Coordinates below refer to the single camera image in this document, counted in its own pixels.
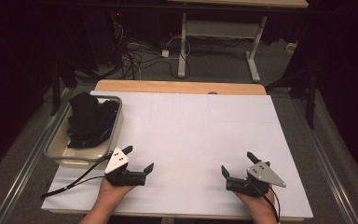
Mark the black knit vest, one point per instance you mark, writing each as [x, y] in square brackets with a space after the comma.
[90, 121]

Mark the black metal stand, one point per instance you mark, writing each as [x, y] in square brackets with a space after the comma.
[55, 93]
[310, 102]

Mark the light wooden table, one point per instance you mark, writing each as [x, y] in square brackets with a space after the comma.
[167, 86]

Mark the beige plastic basket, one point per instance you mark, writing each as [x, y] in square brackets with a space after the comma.
[74, 155]

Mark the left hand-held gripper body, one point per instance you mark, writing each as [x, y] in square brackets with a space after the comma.
[118, 179]

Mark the metal floor rail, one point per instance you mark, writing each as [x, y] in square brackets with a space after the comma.
[21, 177]
[329, 177]

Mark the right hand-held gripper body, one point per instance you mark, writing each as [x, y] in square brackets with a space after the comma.
[251, 186]

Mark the white metal desk frame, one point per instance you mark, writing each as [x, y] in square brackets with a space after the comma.
[220, 29]

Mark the small white box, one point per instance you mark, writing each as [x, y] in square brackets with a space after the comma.
[291, 47]

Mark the person's right hand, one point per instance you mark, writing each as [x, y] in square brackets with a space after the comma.
[258, 203]

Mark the white power adapter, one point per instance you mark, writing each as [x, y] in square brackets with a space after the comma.
[165, 53]

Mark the person's left hand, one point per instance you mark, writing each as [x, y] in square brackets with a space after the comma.
[113, 191]

